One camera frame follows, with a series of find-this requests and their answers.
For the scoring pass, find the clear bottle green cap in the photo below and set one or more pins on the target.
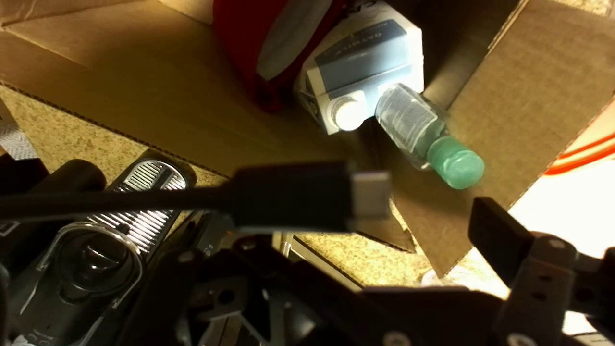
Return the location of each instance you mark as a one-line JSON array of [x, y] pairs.
[[419, 133]]

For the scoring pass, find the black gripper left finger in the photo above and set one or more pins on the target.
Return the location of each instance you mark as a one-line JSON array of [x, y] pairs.
[[275, 300]]

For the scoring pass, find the tall cardboard box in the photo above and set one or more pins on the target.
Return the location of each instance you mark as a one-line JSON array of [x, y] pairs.
[[521, 83]]

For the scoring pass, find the black travel tumbler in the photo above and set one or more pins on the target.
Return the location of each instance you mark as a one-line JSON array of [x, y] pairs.
[[69, 281]]

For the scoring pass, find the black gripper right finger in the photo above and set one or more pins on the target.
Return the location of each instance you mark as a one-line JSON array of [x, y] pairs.
[[546, 277]]

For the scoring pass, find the red fabric bag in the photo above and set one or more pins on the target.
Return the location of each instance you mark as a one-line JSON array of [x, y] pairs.
[[267, 40]]

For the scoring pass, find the white blue carton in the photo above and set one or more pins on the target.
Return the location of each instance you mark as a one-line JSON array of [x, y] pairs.
[[356, 62]]

